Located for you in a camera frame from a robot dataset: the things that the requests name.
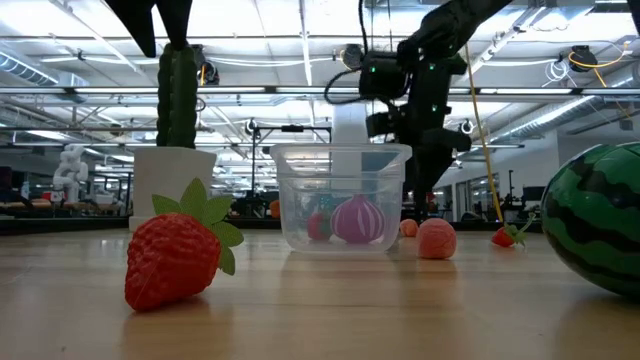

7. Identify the black background stand frame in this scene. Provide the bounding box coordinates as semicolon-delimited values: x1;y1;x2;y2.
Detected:
251;124;333;201

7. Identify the yellow hanging cable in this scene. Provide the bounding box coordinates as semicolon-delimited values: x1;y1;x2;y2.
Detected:
463;42;505;223

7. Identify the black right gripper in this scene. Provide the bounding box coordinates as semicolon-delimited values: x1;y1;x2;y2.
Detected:
366;53;473;222

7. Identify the purple toy onion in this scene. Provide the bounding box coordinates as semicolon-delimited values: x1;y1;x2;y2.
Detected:
329;193;387;245

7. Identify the overhead rig light bar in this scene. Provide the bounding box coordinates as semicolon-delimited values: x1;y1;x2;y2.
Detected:
0;85;640;97

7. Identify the green striped toy watermelon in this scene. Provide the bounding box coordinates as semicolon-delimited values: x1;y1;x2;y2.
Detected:
540;141;640;299

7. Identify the white square pillar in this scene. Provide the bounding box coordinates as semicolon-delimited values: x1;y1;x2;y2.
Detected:
331;102;372;146

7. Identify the large red toy strawberry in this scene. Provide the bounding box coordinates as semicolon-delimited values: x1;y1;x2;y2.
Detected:
123;177;245;314

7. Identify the black aluminium rig frame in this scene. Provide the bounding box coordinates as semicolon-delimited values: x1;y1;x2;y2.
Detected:
0;215;546;237

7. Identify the clear plastic tupperware container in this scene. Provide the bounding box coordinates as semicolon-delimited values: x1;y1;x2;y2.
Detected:
269;143;413;254

